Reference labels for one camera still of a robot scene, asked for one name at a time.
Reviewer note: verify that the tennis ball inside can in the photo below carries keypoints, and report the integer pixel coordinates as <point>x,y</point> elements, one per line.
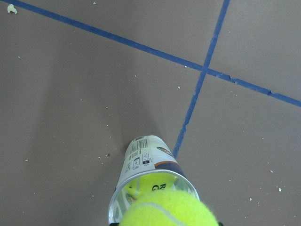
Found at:
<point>149,183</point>

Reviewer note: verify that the clear tennis ball can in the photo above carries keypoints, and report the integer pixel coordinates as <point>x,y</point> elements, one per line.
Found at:
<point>145,155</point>

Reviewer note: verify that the yellow tennis ball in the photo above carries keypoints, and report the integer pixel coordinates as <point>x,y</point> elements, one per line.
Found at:
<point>168,208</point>

